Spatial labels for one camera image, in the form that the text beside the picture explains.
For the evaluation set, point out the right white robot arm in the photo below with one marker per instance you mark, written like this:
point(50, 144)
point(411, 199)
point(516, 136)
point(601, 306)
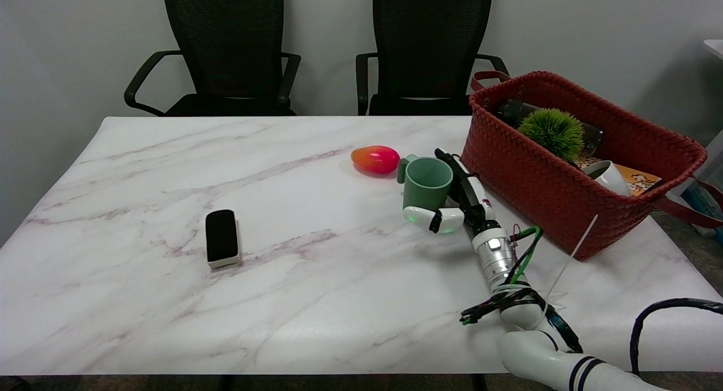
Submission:
point(536, 346)

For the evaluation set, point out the white mug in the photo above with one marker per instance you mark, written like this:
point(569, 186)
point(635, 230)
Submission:
point(610, 176)

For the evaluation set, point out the black whiteboard eraser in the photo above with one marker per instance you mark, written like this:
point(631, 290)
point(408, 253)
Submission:
point(221, 237)

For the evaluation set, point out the red orange mango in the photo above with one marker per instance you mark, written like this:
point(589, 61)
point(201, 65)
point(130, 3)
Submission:
point(375, 159)

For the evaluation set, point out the black mesh office chair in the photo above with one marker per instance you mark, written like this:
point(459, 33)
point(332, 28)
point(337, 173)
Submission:
point(429, 46)
point(229, 46)

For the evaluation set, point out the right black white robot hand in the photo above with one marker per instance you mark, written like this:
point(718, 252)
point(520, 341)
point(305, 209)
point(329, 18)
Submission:
point(471, 196)

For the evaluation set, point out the orange printed booklet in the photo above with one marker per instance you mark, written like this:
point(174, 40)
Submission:
point(641, 181)

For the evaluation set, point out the white table corner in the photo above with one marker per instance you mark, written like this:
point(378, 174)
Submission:
point(715, 47)

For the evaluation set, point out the green mug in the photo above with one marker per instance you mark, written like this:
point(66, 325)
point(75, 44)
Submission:
point(426, 185)

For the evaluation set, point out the green spiky plant ball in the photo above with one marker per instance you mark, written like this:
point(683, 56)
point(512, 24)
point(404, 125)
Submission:
point(553, 132)

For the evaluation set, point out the red woven basket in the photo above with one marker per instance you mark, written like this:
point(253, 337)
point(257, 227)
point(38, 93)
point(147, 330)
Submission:
point(536, 182)

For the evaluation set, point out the white zip tie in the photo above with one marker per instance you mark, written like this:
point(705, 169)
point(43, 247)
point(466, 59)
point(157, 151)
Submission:
point(573, 255)

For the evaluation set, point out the blue white floor item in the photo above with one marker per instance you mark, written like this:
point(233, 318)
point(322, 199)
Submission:
point(703, 207)

